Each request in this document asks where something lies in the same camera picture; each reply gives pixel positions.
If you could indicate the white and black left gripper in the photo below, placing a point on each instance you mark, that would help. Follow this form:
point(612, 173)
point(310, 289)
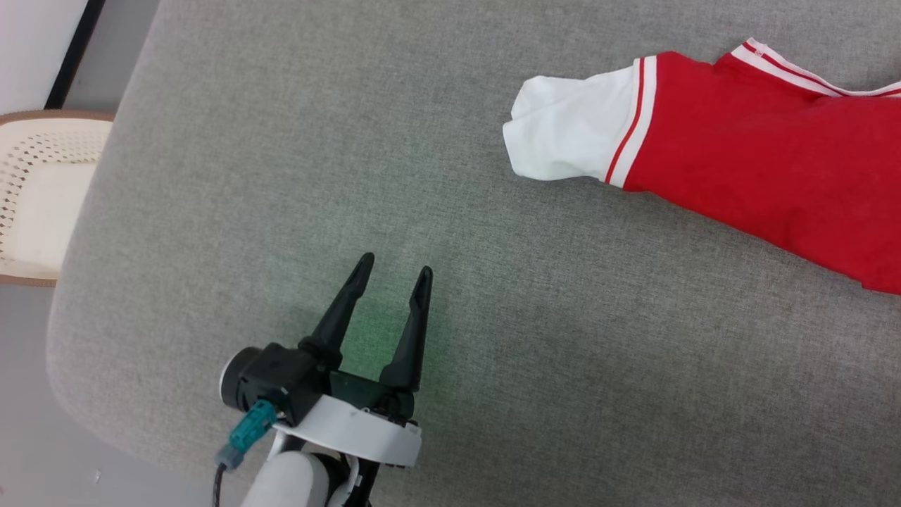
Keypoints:
point(359, 426)

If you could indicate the red shirt with white sleeves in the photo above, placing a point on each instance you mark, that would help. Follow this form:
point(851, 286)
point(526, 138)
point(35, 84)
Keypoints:
point(739, 141)

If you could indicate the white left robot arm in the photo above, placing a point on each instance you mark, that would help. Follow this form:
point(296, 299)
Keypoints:
point(288, 482)

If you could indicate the grey fabric sofa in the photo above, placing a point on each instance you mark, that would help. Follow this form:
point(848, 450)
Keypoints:
point(563, 338)

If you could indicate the cream perforated laundry basket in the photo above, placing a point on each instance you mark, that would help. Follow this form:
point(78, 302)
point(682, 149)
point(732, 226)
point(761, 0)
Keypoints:
point(42, 204)

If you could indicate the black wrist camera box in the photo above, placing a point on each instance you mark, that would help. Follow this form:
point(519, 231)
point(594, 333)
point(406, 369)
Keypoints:
point(274, 377)

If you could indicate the black wall trim strip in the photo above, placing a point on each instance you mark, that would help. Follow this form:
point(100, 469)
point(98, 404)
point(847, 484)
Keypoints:
point(74, 53)

